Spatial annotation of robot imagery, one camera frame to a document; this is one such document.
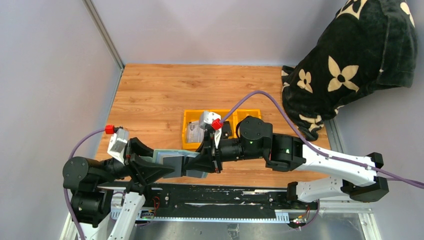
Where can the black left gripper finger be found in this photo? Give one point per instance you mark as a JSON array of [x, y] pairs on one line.
[[137, 149], [152, 172]]

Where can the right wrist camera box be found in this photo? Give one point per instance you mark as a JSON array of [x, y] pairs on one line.
[[212, 119]]

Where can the silver cards in bin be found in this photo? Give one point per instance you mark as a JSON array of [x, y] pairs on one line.
[[194, 134]]

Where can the yellow left plastic bin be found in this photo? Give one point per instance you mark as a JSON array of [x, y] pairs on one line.
[[189, 115]]

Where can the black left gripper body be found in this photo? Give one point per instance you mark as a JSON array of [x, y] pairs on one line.
[[127, 151]]

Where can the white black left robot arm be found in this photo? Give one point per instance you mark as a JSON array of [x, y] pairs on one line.
[[90, 206]]

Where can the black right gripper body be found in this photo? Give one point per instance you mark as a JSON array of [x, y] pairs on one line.
[[216, 153]]

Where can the mint green leather card holder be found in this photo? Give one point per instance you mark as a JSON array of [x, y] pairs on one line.
[[176, 159]]

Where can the yellow middle plastic bin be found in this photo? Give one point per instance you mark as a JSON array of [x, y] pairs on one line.
[[223, 113]]

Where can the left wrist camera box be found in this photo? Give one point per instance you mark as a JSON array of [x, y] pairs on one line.
[[117, 145]]

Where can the aluminium frame post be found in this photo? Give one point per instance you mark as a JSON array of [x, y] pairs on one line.
[[97, 20]]

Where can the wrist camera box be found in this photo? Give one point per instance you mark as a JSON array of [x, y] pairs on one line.
[[212, 119], [117, 145]]

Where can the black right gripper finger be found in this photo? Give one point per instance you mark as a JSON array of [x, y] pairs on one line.
[[208, 145], [197, 166]]

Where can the black floral blanket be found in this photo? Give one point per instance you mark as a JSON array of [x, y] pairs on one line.
[[370, 45]]

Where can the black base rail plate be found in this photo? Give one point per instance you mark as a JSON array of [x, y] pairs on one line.
[[222, 204]]

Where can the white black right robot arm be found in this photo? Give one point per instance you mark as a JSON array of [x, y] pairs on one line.
[[346, 175]]

